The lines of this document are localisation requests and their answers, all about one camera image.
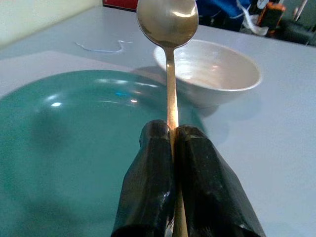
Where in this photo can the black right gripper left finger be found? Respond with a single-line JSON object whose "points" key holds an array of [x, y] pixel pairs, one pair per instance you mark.
{"points": [[148, 182]]}

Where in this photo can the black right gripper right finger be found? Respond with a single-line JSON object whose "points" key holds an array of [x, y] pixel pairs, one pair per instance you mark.
{"points": [[209, 182]]}

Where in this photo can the gold metal spoon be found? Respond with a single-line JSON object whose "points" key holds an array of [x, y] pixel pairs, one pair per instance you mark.
{"points": [[170, 32]]}

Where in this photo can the teal round plate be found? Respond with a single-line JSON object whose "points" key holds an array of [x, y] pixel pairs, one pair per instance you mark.
{"points": [[81, 153]]}

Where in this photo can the white ceramic bowl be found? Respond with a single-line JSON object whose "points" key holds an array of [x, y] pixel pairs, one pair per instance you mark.
{"points": [[214, 71]]}

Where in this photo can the white thread piece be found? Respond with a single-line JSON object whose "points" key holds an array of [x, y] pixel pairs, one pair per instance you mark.
{"points": [[106, 48]]}

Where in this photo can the orange black device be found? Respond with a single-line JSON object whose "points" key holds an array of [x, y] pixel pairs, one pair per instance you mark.
{"points": [[272, 14]]}

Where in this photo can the red cardboard box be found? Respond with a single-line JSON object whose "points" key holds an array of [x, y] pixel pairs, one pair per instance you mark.
{"points": [[121, 3]]}

